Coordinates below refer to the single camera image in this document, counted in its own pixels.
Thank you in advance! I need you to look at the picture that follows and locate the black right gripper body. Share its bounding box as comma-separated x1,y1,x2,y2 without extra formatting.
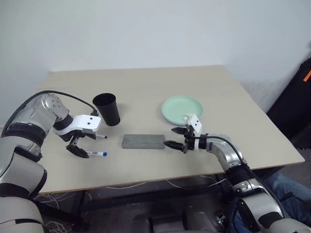
181,126,195,154

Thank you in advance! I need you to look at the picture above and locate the white pen blue cap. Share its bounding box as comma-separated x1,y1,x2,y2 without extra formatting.
86,150,108,157

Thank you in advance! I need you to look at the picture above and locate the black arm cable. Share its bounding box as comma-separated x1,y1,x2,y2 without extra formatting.
188,135,289,219
1,90,99,136

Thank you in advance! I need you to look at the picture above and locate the blue plastic plate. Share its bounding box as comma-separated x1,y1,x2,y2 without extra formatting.
162,110,205,126

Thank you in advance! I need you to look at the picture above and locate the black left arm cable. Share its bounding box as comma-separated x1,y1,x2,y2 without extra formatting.
1,90,99,136

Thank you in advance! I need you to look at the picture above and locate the black table frame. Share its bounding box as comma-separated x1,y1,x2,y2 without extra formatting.
77,169,235,219

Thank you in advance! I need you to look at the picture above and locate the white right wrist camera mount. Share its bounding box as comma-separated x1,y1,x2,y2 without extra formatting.
186,113,204,150

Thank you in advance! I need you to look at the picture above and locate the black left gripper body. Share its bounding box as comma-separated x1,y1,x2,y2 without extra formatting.
56,130,86,147

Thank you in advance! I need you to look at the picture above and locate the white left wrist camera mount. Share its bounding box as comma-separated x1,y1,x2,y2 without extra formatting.
57,114,102,135

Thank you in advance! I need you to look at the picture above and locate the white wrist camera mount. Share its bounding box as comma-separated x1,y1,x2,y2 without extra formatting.
57,114,102,135
186,113,204,150

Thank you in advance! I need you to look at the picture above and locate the leg in blue jeans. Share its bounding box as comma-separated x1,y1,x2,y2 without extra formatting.
263,169,311,226

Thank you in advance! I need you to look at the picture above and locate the white cable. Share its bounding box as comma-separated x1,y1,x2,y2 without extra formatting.
167,175,229,189
36,190,85,203

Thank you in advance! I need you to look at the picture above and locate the green plastic plate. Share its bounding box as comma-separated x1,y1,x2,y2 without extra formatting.
161,96,205,123

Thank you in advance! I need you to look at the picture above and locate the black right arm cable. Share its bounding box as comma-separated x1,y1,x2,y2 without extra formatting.
188,135,289,219

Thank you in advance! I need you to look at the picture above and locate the black bag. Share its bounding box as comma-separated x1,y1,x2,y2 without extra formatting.
266,57,311,150

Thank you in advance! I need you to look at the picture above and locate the grey rectangular box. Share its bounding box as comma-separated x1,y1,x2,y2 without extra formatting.
121,133,166,150

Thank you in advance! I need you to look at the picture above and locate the black plastic cup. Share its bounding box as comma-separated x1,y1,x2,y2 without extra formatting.
92,93,121,127

